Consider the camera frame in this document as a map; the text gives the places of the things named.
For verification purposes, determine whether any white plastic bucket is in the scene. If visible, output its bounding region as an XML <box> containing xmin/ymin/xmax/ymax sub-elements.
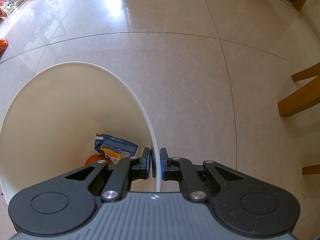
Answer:
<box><xmin>1</xmin><ymin>62</ymin><xmax>160</xmax><ymax>202</ymax></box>

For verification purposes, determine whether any wooden chair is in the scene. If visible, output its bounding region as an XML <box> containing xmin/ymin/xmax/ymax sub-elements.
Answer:
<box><xmin>277</xmin><ymin>62</ymin><xmax>320</xmax><ymax>176</ymax></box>

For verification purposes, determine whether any blue juice carton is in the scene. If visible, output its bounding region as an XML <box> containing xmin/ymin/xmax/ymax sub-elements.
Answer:
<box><xmin>94</xmin><ymin>133</ymin><xmax>139</xmax><ymax>164</ymax></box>

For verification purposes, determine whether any orange object on floor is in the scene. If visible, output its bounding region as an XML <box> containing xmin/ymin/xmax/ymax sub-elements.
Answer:
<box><xmin>0</xmin><ymin>38</ymin><xmax>9</xmax><ymax>53</ymax></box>

